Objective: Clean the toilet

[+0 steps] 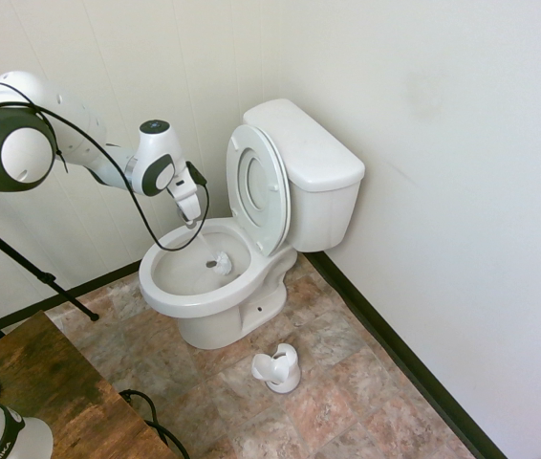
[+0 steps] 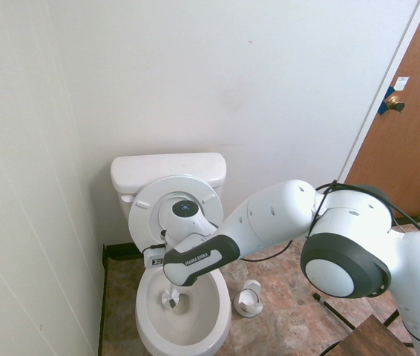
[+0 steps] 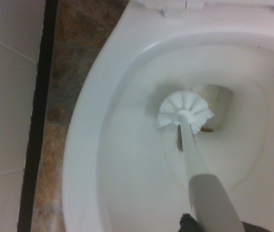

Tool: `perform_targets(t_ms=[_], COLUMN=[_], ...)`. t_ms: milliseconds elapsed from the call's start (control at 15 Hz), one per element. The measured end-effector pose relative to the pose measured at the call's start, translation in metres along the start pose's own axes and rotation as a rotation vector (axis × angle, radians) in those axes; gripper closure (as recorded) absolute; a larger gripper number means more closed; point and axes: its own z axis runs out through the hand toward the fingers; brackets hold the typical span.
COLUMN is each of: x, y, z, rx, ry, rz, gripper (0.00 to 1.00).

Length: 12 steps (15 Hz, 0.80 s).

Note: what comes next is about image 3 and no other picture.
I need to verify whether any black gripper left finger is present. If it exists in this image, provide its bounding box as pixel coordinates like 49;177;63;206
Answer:
179;212;206;232

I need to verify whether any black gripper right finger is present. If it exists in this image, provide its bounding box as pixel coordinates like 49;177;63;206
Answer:
242;221;274;232

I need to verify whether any white toilet brush grey handle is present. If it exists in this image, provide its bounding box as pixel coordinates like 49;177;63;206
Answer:
155;90;245;232

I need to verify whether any white toilet bowl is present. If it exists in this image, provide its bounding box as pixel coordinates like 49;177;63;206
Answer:
60;0;274;232

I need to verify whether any black wall baseboard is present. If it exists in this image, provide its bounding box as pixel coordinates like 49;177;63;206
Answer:
17;0;60;232

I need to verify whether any white toilet seat ring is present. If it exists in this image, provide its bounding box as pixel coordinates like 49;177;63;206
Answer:
132;0;274;19

